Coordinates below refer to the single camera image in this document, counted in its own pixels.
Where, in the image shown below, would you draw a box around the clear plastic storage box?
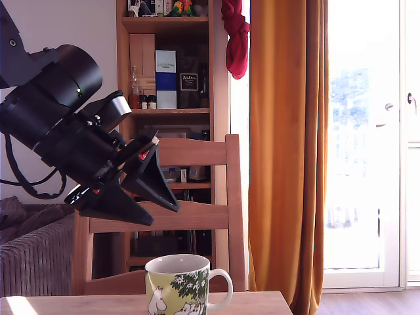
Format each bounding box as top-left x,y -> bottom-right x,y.
161,166 -> 180,184

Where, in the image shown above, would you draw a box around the brown pouch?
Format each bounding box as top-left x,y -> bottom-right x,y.
188,165 -> 209,182

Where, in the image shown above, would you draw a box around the wooden slat back chair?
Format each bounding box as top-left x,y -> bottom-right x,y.
71,133 -> 247,295

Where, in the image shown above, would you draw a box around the clear glass bottle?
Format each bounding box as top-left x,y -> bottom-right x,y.
130,65 -> 140,96

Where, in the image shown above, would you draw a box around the green cartoon print mug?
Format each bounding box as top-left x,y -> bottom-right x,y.
144,254 -> 234,315

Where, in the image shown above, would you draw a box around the grey ribbed sofa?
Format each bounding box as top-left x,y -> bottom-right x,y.
0,203 -> 76,298

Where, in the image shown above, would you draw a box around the white and blue carton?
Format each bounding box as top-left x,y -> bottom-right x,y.
155,49 -> 178,110

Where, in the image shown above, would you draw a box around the black bottle carton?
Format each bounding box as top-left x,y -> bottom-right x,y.
177,49 -> 209,109

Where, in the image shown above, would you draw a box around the light wooden box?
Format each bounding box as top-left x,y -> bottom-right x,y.
129,33 -> 156,98

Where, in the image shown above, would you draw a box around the orange curtain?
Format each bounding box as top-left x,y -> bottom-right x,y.
248,0 -> 329,315

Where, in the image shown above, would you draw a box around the red knotted cloth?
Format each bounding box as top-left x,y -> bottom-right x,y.
220,0 -> 251,80

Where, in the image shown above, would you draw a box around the tall wooden bookshelf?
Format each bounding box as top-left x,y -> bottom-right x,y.
115,0 -> 230,273

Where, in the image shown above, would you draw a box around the white balcony door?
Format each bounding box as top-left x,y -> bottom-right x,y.
324,0 -> 420,290

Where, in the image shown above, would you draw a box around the black looping cable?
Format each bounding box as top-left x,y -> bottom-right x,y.
5,133 -> 68,200
0,169 -> 62,187

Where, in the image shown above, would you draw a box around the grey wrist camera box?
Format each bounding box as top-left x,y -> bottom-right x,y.
78,90 -> 133,132

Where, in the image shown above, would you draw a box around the brown corduroy cushion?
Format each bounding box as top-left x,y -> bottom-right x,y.
0,196 -> 75,244

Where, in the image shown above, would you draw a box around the photo frame with figures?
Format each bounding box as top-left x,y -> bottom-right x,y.
127,0 -> 156,18

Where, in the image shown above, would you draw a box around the silver door handle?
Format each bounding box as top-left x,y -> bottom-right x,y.
375,102 -> 395,128

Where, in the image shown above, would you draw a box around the dark door handle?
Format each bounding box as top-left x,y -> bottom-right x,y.
407,92 -> 419,115

